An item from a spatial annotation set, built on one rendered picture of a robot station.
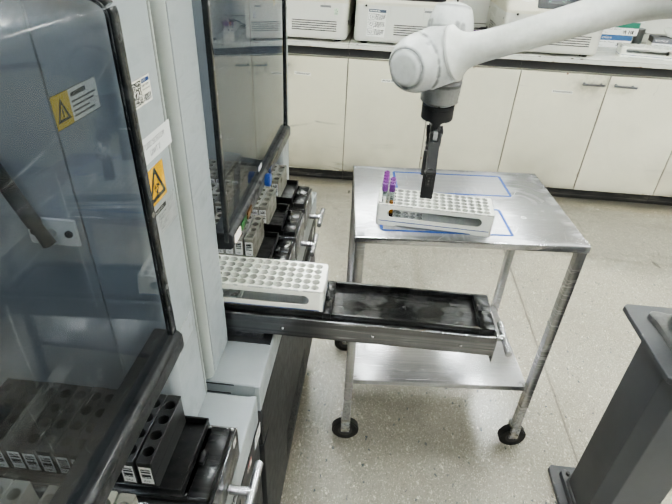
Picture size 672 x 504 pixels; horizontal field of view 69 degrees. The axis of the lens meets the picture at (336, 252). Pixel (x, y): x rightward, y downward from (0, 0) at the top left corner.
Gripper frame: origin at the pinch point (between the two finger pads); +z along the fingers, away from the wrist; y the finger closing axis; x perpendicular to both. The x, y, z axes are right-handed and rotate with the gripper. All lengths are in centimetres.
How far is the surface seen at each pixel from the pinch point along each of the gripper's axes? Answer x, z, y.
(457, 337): -8.2, 13.4, -42.4
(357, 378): 13, 65, -10
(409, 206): 3.6, 5.0, -4.9
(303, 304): 23.1, 10.3, -42.3
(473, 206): -12.7, 5.0, -1.0
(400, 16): 17, -13, 193
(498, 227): -20.6, 11.2, 0.6
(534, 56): -61, 4, 195
